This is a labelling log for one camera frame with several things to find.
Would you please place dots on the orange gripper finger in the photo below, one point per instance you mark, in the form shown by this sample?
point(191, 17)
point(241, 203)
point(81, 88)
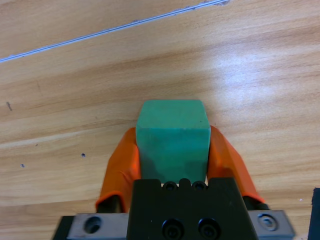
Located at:
point(225, 160)
point(120, 170)

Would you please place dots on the green wooden block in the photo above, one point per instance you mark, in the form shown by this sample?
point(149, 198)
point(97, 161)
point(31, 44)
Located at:
point(172, 140)

